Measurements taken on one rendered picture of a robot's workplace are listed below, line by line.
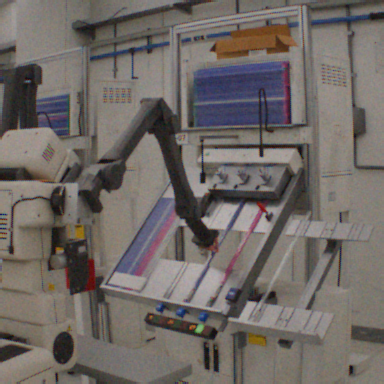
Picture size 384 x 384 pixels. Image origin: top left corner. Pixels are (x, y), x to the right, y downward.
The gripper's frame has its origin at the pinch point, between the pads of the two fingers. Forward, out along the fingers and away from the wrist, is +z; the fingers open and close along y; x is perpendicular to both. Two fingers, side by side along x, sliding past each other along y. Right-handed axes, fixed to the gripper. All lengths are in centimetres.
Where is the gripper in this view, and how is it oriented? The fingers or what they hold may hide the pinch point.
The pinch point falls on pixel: (215, 250)
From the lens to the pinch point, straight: 253.8
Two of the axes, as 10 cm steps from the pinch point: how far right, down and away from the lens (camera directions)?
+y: -7.7, -0.5, 6.3
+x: -4.4, 7.6, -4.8
